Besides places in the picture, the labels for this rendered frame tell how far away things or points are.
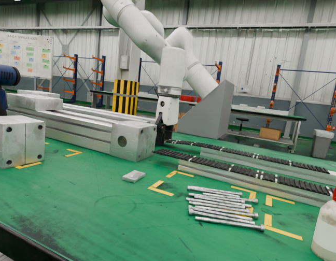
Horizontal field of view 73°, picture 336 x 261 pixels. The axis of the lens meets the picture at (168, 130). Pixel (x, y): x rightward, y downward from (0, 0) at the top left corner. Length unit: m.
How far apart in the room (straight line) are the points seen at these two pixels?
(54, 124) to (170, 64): 0.43
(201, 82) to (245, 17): 7.64
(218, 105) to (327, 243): 0.82
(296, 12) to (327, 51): 1.51
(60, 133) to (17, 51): 6.08
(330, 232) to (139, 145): 0.44
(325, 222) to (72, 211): 0.36
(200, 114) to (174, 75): 0.39
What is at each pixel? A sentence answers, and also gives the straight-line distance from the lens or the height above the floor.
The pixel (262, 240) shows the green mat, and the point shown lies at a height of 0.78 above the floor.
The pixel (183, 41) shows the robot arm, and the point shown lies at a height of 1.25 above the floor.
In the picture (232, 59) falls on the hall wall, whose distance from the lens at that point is 8.52.
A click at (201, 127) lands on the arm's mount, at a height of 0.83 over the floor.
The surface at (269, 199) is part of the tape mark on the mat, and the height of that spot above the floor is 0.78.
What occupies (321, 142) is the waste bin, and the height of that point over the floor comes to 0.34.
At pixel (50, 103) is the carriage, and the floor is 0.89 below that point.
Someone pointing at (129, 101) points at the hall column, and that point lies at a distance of 4.09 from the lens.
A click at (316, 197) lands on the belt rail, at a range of 0.57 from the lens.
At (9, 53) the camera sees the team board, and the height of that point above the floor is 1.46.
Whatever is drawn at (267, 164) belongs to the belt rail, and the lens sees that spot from 0.75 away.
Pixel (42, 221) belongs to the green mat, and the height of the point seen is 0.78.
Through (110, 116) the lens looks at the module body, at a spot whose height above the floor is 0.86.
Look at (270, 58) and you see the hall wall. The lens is 8.41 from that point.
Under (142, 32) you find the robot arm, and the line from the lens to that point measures 0.85.
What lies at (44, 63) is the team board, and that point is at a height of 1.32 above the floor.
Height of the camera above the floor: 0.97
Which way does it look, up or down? 9 degrees down
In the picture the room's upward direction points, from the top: 7 degrees clockwise
